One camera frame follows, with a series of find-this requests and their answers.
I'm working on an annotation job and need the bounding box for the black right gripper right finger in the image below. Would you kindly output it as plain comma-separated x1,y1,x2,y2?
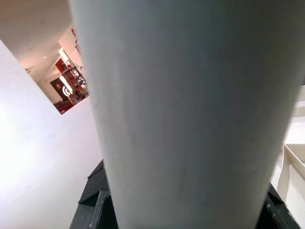
255,181,301,229

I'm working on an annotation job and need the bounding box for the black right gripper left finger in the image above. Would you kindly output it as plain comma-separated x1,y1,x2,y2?
68,158,119,229

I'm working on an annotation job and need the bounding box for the white plastic table leg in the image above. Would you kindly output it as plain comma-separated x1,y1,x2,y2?
67,0,305,229

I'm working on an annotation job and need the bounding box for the red shelving unit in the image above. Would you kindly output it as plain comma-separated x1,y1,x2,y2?
49,25,90,115

